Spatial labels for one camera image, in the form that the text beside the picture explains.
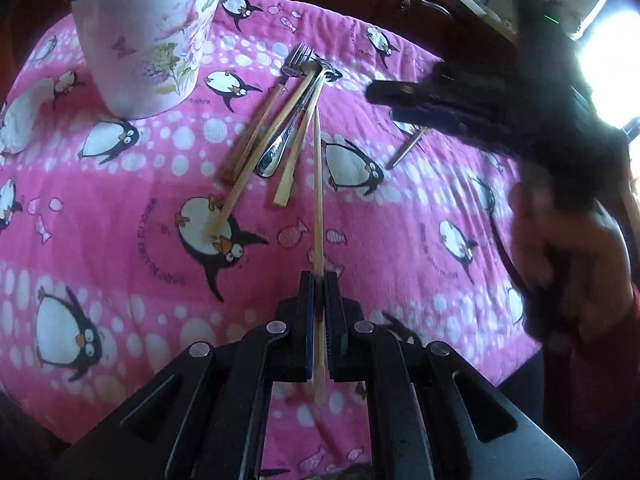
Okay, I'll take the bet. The metal utensil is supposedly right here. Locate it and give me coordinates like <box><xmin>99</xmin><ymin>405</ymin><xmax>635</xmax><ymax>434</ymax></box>
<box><xmin>386</xmin><ymin>125</ymin><xmax>431</xmax><ymax>170</ymax></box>

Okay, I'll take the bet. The wooden handled fork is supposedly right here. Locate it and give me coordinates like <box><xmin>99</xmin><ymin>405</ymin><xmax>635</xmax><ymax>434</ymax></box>
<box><xmin>219</xmin><ymin>44</ymin><xmax>312</xmax><ymax>184</ymax></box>

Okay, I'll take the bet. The short bamboo chopstick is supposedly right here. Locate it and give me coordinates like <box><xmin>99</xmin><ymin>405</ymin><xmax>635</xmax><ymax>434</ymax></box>
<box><xmin>272</xmin><ymin>74</ymin><xmax>326</xmax><ymax>207</ymax></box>

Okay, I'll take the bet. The metal spoon patterned handle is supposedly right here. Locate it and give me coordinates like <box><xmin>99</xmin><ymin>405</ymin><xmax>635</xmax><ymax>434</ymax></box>
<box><xmin>255</xmin><ymin>58</ymin><xmax>333</xmax><ymax>178</ymax></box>

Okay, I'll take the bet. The person's right hand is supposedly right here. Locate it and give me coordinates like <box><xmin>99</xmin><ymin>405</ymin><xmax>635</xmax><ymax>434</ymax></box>
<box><xmin>509</xmin><ymin>183</ymin><xmax>634</xmax><ymax>342</ymax></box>

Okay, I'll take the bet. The pink penguin blanket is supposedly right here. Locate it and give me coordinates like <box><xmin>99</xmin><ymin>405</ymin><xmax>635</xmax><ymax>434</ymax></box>
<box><xmin>1</xmin><ymin>0</ymin><xmax>537</xmax><ymax>479</ymax></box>

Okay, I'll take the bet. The floral utensil holder cup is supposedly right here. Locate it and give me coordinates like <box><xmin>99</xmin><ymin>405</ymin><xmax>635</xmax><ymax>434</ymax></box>
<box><xmin>70</xmin><ymin>0</ymin><xmax>220</xmax><ymax>119</ymax></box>

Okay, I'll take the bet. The white tissue paper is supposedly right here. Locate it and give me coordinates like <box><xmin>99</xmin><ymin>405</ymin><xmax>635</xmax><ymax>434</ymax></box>
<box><xmin>1</xmin><ymin>77</ymin><xmax>54</xmax><ymax>155</ymax></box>

